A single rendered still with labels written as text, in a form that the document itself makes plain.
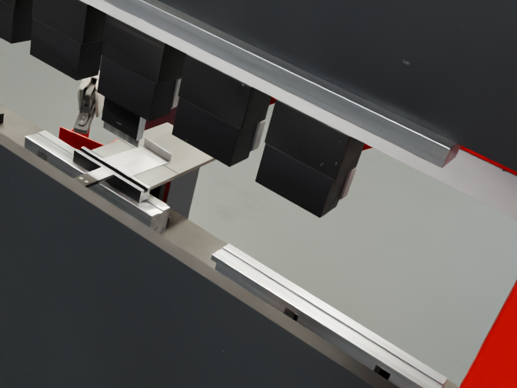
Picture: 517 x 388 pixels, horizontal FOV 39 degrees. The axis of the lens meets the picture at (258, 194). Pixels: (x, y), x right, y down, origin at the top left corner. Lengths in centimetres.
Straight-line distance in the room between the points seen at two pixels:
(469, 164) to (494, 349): 60
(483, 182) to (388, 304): 209
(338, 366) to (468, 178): 48
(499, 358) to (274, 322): 27
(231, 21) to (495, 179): 45
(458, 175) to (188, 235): 73
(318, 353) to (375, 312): 238
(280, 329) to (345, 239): 274
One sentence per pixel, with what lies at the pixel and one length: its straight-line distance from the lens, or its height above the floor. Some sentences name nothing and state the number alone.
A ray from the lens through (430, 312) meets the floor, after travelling 325.
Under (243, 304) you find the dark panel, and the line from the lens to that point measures 76.
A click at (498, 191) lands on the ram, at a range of 112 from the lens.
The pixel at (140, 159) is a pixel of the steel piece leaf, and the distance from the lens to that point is 165.
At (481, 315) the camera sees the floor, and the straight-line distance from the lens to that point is 339.
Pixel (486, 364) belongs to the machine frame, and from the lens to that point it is 56.
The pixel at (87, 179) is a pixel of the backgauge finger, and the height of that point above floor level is 101.
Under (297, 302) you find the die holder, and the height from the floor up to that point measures 97.
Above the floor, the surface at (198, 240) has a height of 88.
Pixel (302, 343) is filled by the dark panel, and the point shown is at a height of 134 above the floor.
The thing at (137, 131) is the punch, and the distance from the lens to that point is 150.
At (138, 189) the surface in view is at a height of 100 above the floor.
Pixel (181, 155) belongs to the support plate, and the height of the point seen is 100.
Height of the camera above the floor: 181
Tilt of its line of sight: 30 degrees down
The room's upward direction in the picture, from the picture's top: 16 degrees clockwise
